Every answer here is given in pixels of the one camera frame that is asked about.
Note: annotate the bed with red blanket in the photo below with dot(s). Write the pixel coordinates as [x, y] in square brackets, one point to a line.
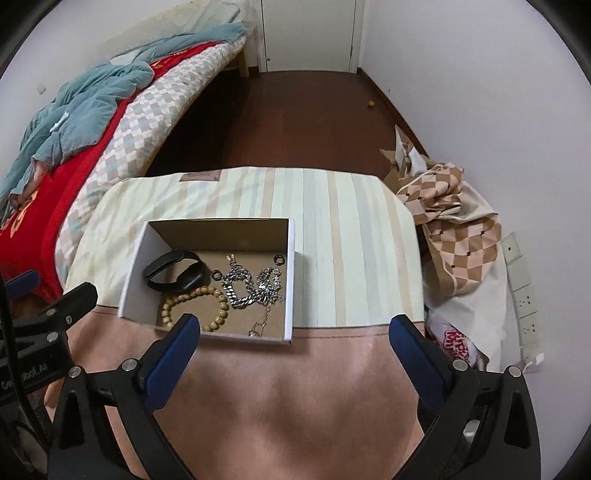
[51, 198]

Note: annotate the white power strip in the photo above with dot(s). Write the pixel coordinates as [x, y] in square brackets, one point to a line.
[524, 295]

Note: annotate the white charger plug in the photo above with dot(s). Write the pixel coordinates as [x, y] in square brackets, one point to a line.
[536, 362]

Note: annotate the cardboard box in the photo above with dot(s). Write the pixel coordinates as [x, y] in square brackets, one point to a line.
[281, 277]

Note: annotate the white paper scrap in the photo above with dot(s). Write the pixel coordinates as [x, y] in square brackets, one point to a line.
[60, 121]

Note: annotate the wooden bed leg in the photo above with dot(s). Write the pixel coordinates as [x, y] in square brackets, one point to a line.
[243, 64]

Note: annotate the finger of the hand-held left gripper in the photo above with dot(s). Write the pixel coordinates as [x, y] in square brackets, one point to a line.
[23, 281]
[69, 307]

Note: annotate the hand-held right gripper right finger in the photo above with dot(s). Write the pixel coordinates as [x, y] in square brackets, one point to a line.
[415, 355]

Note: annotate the white plastic bag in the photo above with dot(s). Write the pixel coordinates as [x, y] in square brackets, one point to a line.
[489, 295]

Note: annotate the white mattress pad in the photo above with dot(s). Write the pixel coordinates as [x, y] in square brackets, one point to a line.
[161, 27]

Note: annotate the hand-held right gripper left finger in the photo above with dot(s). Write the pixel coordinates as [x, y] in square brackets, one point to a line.
[171, 357]

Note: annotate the teal blanket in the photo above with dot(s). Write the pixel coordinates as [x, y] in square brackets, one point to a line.
[92, 106]

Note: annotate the beige checkered cloth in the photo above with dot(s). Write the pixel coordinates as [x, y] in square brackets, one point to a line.
[461, 240]

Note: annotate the cardboard scraps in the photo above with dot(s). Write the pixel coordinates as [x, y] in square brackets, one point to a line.
[406, 152]

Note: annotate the black smart band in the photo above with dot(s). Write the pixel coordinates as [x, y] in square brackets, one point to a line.
[191, 277]

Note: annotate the pink and striped table cloth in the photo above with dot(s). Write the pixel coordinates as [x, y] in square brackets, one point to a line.
[323, 397]

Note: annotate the white door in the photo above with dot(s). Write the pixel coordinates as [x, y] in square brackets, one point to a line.
[309, 32]

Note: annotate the red print plastic bag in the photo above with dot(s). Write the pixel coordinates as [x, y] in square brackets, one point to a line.
[455, 341]

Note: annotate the checkered bed quilt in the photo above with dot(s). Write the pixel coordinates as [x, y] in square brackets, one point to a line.
[152, 115]

